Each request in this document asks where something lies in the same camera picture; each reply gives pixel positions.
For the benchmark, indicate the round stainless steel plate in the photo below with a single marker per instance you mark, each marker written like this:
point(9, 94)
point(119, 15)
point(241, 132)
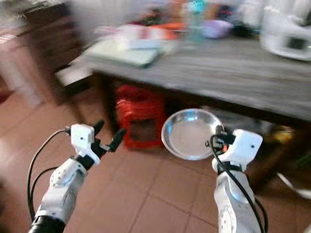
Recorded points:
point(189, 136)

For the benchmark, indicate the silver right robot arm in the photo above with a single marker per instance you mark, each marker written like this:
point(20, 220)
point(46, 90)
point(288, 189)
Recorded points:
point(233, 204)

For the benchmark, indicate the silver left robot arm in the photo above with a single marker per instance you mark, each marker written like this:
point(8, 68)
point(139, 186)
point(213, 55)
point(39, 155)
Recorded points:
point(63, 187)

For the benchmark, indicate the red plastic stool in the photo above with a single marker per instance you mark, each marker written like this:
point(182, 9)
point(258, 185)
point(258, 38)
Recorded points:
point(138, 104)

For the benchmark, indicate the dark chair with white seat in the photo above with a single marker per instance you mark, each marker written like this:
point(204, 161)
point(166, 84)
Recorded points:
point(73, 75)

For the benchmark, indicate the dark wooden dining table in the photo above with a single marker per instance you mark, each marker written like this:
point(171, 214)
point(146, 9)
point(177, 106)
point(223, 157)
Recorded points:
point(223, 73)

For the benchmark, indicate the pale green cutting board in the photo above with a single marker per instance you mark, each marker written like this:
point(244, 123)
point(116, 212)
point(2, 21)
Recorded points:
point(121, 54)

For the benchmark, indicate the white box with red print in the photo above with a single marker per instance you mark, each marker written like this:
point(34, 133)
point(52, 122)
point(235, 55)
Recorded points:
point(143, 38)

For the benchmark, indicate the dark tall cabinet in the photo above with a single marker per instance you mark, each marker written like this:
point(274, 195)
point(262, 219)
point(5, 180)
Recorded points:
point(53, 34)

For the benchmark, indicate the purple plastic bowl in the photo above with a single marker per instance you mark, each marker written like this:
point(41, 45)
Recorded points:
point(217, 29)

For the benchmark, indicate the black item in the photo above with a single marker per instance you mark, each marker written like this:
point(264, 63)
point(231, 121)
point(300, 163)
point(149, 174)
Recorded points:
point(247, 31)

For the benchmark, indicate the clear bottle with teal cap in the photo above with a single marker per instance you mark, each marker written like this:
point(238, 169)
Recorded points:
point(197, 22)

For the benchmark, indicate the orange item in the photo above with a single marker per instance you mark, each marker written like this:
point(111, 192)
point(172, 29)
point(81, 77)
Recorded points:
point(175, 26)

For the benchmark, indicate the white kitchen appliance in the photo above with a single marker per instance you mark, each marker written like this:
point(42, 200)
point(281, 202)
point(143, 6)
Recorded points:
point(286, 29)

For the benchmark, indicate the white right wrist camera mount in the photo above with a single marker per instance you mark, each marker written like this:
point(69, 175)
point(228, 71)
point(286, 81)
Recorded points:
point(245, 145)

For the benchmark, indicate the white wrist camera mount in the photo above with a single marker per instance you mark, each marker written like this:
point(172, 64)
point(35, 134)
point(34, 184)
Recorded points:
point(245, 145)
point(81, 138)

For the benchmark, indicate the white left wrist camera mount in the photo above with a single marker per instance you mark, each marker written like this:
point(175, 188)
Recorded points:
point(81, 138)

